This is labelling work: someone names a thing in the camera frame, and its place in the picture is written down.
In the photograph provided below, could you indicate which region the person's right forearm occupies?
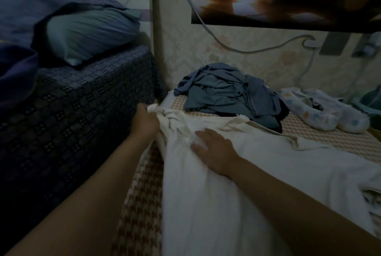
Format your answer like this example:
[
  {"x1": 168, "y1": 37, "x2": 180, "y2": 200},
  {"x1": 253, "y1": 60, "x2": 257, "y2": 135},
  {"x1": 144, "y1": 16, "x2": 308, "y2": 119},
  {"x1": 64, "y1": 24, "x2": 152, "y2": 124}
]
[{"x1": 228, "y1": 157, "x2": 381, "y2": 256}]

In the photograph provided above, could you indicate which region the grey-green pillow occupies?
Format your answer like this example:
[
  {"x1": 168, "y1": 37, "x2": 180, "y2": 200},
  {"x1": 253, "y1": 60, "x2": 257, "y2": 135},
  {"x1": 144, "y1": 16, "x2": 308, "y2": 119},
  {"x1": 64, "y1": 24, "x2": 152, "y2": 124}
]
[{"x1": 44, "y1": 7, "x2": 142, "y2": 67}]

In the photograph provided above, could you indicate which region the black garment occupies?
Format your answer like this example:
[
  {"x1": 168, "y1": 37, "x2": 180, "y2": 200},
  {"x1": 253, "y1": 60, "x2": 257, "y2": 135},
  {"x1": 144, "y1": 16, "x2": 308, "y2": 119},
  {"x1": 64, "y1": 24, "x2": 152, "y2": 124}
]
[{"x1": 262, "y1": 101, "x2": 291, "y2": 133}]

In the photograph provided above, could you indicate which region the person's left hand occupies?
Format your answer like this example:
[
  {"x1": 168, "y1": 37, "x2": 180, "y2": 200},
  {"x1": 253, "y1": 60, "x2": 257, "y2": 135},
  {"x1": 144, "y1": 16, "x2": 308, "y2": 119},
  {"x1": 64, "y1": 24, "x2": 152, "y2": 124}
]
[{"x1": 130, "y1": 103, "x2": 162, "y2": 143}]

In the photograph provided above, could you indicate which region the white printed slipper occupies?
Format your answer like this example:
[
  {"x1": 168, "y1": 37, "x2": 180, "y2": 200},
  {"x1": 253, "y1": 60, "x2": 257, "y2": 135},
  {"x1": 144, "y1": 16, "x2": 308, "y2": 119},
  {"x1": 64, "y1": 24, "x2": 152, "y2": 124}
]
[
  {"x1": 279, "y1": 89, "x2": 341, "y2": 132},
  {"x1": 304, "y1": 88, "x2": 371, "y2": 134}
]

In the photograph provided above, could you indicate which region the white wall plug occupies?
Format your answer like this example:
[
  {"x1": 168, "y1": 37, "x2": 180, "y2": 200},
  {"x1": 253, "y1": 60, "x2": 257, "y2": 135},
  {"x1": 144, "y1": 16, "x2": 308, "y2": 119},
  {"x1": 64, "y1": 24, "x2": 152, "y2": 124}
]
[{"x1": 302, "y1": 38, "x2": 322, "y2": 49}]

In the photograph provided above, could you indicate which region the pile of grey-blue clothes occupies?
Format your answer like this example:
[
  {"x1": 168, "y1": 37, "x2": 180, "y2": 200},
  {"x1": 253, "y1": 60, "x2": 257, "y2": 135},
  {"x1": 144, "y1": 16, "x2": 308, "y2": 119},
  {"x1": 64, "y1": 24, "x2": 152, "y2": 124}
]
[{"x1": 174, "y1": 62, "x2": 283, "y2": 131}]

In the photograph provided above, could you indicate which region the grey wall socket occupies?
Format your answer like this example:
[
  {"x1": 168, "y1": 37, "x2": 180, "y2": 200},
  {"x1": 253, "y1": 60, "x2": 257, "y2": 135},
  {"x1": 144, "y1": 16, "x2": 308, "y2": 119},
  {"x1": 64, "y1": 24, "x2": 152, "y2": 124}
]
[{"x1": 319, "y1": 31, "x2": 352, "y2": 57}]

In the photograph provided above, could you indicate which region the person's right hand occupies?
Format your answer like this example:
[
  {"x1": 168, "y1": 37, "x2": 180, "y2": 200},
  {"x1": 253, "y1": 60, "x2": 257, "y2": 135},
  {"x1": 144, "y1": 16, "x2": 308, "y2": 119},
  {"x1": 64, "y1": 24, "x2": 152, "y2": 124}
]
[{"x1": 189, "y1": 128, "x2": 242, "y2": 177}]

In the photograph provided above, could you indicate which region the teal round bunny lamp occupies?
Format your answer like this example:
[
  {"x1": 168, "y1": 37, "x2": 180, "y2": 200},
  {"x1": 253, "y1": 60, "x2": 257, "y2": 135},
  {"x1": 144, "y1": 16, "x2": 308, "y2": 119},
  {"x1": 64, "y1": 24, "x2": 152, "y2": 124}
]
[{"x1": 357, "y1": 85, "x2": 381, "y2": 128}]

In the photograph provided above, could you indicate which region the thin white charger cable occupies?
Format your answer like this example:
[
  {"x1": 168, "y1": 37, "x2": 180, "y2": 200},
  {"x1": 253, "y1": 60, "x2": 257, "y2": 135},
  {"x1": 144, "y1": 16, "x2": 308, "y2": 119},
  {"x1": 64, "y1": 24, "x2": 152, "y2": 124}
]
[{"x1": 344, "y1": 55, "x2": 375, "y2": 96}]

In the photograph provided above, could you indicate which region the cream long-sleeve shirt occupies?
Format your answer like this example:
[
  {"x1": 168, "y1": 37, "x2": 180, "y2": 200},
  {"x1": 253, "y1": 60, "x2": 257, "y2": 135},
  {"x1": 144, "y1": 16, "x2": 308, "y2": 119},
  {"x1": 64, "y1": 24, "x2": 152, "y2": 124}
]
[{"x1": 147, "y1": 103, "x2": 381, "y2": 256}]

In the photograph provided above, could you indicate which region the blue folded blanket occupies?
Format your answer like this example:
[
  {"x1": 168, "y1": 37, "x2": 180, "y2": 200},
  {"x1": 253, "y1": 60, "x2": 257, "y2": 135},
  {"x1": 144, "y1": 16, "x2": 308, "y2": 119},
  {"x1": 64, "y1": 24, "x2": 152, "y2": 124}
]
[{"x1": 0, "y1": 41, "x2": 39, "y2": 117}]

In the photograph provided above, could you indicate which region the dark patterned bed cover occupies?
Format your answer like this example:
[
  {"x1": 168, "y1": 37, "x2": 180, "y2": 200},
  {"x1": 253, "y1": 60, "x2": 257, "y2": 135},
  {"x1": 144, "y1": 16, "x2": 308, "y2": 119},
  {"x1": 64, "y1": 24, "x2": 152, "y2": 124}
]
[{"x1": 0, "y1": 44, "x2": 164, "y2": 256}]

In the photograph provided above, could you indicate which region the person's left forearm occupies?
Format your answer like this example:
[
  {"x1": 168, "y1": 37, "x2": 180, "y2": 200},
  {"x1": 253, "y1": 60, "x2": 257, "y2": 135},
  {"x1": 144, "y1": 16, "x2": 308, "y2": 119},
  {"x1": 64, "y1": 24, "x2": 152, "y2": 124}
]
[{"x1": 6, "y1": 136, "x2": 157, "y2": 256}]

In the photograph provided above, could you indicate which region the white charger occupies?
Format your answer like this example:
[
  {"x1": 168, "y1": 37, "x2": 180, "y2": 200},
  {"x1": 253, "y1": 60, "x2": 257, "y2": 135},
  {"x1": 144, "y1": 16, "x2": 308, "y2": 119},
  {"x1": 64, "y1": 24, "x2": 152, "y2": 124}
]
[{"x1": 360, "y1": 32, "x2": 381, "y2": 58}]

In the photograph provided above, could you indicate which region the long white cable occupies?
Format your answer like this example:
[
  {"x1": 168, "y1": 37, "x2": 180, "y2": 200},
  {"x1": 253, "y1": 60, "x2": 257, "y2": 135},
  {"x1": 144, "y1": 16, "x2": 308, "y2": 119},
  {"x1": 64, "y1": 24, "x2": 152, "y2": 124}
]
[{"x1": 173, "y1": 0, "x2": 316, "y2": 55}]

